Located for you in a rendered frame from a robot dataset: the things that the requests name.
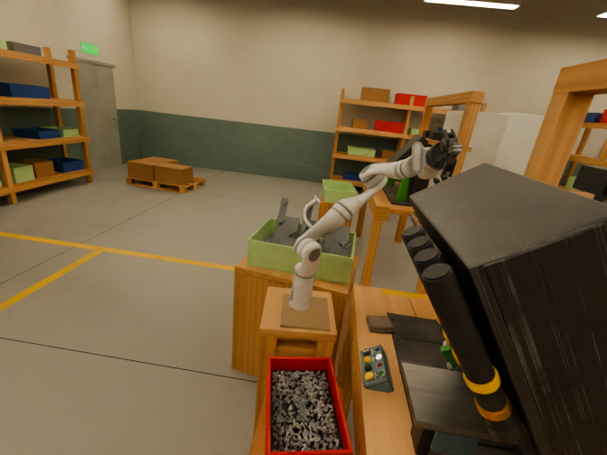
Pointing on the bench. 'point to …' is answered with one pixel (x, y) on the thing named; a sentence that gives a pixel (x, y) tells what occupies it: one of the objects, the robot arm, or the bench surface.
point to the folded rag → (379, 324)
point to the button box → (378, 371)
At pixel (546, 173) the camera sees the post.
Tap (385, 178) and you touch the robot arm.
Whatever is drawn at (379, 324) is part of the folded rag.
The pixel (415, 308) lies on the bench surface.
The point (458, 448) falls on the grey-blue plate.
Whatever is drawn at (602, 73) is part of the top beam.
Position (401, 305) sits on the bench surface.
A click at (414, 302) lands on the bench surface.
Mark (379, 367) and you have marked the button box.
